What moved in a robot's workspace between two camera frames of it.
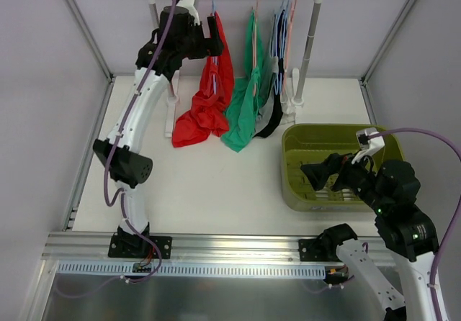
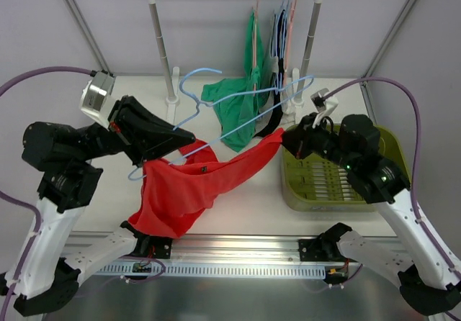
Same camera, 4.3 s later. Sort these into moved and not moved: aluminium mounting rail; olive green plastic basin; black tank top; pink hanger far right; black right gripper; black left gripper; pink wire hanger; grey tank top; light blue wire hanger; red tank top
Moved: black right gripper; black left gripper; light blue wire hanger; red tank top
Not moved: aluminium mounting rail; black tank top; olive green plastic basin; pink hanger far right; grey tank top; pink wire hanger
